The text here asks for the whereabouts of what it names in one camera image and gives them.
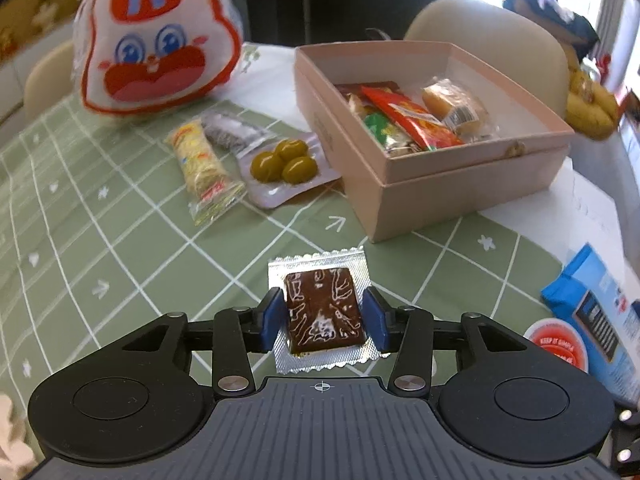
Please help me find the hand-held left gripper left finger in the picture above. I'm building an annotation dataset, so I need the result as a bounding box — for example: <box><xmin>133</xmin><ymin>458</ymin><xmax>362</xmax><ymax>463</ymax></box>
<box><xmin>100</xmin><ymin>287</ymin><xmax>287</xmax><ymax>397</ymax></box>

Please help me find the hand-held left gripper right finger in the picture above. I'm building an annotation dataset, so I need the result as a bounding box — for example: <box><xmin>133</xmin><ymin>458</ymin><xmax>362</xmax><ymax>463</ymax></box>
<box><xmin>362</xmin><ymin>287</ymin><xmax>551</xmax><ymax>397</ymax></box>

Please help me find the brown brownie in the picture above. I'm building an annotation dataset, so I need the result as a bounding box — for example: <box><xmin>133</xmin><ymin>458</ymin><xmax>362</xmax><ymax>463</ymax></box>
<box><xmin>267</xmin><ymin>247</ymin><xmax>392</xmax><ymax>375</ymax></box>

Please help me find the blue snack packet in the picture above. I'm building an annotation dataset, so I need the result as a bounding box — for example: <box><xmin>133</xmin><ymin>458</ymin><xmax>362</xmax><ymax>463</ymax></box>
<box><xmin>540</xmin><ymin>244</ymin><xmax>640</xmax><ymax>407</ymax></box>

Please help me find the pink cardboard box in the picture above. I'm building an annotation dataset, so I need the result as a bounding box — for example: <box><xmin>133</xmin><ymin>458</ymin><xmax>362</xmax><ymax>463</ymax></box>
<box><xmin>294</xmin><ymin>41</ymin><xmax>576</xmax><ymax>244</ymax></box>

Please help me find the green olive packet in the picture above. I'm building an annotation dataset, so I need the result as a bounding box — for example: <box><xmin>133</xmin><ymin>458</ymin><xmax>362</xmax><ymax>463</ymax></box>
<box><xmin>235</xmin><ymin>132</ymin><xmax>343</xmax><ymax>209</ymax></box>

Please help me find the yellow cracker packet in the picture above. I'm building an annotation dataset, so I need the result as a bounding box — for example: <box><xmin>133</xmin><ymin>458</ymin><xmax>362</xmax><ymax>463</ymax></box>
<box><xmin>167</xmin><ymin>117</ymin><xmax>247</xmax><ymax>226</ymax></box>

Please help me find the green candy packet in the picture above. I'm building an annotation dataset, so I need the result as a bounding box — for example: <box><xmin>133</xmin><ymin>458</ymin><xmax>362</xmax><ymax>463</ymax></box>
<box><xmin>350</xmin><ymin>92</ymin><xmax>426</xmax><ymax>157</ymax></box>

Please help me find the grey foil snack packet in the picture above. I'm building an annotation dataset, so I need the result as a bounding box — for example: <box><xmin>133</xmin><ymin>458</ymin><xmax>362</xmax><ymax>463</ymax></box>
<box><xmin>200</xmin><ymin>110</ymin><xmax>274</xmax><ymax>154</ymax></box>

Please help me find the long red snack packet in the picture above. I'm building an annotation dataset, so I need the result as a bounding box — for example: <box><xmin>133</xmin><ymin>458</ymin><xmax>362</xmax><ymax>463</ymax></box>
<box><xmin>361</xmin><ymin>86</ymin><xmax>465</xmax><ymax>150</ymax></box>

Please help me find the clear-wrapped bread bun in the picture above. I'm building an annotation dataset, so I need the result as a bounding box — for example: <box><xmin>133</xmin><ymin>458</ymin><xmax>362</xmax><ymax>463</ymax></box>
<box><xmin>422</xmin><ymin>77</ymin><xmax>493</xmax><ymax>141</ymax></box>

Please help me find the scribbled white paper sheet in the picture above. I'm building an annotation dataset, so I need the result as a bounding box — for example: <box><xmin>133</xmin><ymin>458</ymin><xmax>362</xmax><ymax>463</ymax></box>
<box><xmin>565</xmin><ymin>175</ymin><xmax>632</xmax><ymax>281</ymax></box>

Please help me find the green chequered tablecloth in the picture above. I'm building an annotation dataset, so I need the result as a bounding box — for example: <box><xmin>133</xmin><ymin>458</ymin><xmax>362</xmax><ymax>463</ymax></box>
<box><xmin>0</xmin><ymin>60</ymin><xmax>566</xmax><ymax>411</ymax></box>

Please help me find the white leaf-print tablecloth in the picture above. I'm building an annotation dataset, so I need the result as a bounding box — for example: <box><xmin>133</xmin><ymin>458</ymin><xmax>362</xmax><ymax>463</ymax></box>
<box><xmin>235</xmin><ymin>42</ymin><xmax>311</xmax><ymax>136</ymax></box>

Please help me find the yellow armchair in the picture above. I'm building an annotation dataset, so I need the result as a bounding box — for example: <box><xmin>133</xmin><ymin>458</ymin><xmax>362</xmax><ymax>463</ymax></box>
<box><xmin>565</xmin><ymin>67</ymin><xmax>624</xmax><ymax>141</ymax></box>

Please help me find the red white rabbit bag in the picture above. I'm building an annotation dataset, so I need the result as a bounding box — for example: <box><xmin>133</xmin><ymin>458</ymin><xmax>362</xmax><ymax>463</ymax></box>
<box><xmin>72</xmin><ymin>0</ymin><xmax>246</xmax><ymax>116</ymax></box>

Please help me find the large beige chair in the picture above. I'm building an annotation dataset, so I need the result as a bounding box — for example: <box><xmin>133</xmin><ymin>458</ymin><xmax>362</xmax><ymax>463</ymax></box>
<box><xmin>404</xmin><ymin>0</ymin><xmax>571</xmax><ymax>121</ymax></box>

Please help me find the black sideboard cabinet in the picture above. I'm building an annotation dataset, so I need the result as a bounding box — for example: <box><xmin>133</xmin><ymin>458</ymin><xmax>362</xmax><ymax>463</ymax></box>
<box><xmin>247</xmin><ymin>0</ymin><xmax>441</xmax><ymax>46</ymax></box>

